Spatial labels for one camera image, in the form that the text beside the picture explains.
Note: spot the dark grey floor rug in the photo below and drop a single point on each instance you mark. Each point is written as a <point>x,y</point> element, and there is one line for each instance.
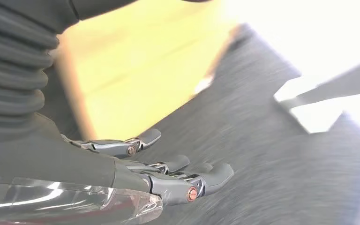
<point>260,161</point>

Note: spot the grey kiosk stand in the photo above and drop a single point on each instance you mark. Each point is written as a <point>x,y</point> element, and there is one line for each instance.
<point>338,84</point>

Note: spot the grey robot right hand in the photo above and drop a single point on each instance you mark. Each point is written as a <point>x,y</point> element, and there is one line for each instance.
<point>59,161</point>

